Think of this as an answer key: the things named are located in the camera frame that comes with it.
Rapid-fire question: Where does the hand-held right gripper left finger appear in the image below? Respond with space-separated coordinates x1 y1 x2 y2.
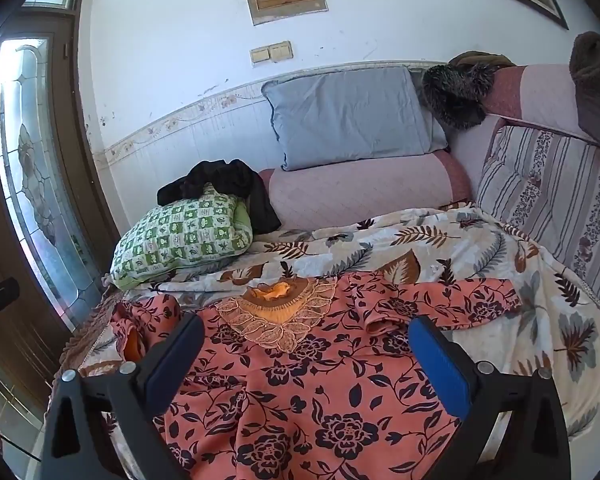
40 312 206 480

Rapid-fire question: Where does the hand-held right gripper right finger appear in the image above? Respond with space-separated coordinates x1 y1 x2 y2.
407 316 572 480

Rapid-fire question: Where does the orange floral shirt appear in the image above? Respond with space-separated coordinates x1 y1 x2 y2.
111 275 523 480

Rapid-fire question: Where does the brown fringed sofa cover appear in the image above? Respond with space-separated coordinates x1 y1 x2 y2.
45 287 126 411

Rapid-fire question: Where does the leaf print blanket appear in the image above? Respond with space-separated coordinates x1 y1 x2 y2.
77 207 600 441

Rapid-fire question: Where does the green patterned pillow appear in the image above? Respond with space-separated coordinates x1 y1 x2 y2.
110 185 254 291

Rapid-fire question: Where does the wooden door with patterned glass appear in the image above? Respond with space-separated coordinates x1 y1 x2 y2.
0 0 121 480

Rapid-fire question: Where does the black cloth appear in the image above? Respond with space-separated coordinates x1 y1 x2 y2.
157 159 282 235

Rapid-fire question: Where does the striped cloth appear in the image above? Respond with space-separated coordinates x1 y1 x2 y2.
475 125 600 306

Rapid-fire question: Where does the blue-grey pillow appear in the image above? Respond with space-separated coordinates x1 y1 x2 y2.
261 66 450 172

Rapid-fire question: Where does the brown fleece garment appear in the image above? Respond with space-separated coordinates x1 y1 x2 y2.
570 31 600 148

